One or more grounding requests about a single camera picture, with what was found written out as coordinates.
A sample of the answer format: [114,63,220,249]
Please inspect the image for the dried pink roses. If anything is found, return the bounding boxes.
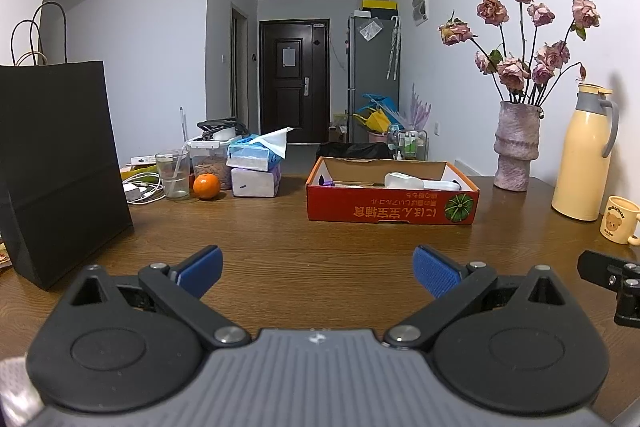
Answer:
[438,0,601,108]

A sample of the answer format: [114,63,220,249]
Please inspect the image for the yellow bag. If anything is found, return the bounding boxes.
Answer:
[352,107,392,134]

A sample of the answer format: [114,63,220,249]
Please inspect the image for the yellow bear mug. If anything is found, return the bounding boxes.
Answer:
[600,195,640,247]

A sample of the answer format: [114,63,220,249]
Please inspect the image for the pink textured vase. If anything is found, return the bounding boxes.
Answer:
[494,101,541,193]

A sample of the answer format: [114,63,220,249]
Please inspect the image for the black paper bag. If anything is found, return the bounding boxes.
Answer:
[1,17,132,289]

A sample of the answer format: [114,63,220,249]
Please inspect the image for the dark brown entrance door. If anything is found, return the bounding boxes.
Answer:
[259,20,331,144]

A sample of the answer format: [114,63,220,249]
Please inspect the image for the clear plastic food container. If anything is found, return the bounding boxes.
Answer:
[186,136,238,191]

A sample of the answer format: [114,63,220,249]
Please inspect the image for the wire storage cart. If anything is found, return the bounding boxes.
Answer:
[387,129,428,161]

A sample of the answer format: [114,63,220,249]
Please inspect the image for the purple tissue pack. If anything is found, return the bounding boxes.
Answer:
[231,165,281,198]

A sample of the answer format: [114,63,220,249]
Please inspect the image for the yellow thermos jug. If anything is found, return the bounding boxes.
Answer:
[551,82,620,222]

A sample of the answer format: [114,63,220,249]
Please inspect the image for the orange cardboard box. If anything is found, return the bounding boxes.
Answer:
[306,157,480,225]

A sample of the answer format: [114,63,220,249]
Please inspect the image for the blue tissue pack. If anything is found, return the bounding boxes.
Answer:
[227,127,293,172]

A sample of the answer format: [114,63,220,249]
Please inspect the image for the clear drinking glass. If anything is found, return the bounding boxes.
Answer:
[155,148,190,200]

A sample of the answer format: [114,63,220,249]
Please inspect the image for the orange fruit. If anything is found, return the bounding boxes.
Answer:
[192,172,220,199]

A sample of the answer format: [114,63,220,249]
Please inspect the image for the white charger and cables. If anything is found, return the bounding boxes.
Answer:
[120,171,166,206]

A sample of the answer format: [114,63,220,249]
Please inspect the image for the black bag on chair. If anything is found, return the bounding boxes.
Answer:
[316,142,393,159]

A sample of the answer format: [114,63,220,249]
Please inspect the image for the grey refrigerator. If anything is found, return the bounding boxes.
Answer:
[346,16,399,143]

